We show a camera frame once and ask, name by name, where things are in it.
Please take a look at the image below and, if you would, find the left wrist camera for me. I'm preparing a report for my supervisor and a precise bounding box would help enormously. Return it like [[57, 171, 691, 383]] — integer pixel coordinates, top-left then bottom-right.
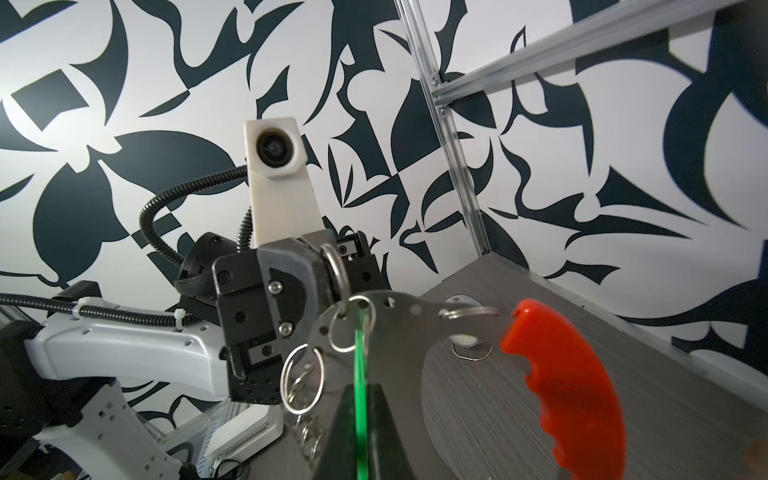
[[244, 117, 324, 247]]

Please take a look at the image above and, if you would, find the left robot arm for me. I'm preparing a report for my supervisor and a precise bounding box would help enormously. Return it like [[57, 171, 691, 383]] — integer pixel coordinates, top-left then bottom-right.
[[1, 230, 382, 479]]

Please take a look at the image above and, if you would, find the small green key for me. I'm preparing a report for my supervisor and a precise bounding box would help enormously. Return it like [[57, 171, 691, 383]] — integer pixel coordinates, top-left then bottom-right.
[[354, 308, 370, 480]]

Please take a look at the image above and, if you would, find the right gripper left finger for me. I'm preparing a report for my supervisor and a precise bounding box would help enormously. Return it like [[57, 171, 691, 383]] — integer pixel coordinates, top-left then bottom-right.
[[311, 385, 357, 480]]

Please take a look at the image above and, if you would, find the red handled metal key ring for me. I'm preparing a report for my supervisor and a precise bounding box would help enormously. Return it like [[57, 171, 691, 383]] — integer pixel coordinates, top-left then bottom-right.
[[278, 242, 628, 480]]

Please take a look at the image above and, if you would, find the blue round alarm clock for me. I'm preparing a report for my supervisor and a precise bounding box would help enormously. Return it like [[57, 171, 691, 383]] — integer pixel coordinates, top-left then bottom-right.
[[447, 294, 493, 362]]

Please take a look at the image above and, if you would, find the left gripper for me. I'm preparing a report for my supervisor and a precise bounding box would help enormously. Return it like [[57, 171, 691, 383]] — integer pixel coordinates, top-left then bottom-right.
[[174, 229, 384, 405]]

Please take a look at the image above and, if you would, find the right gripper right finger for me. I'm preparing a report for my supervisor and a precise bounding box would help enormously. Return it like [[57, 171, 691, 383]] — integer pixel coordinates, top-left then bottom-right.
[[367, 384, 416, 480]]

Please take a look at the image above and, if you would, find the white box by left arm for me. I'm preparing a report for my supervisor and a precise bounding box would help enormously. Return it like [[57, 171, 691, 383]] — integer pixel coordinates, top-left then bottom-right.
[[161, 398, 284, 469]]

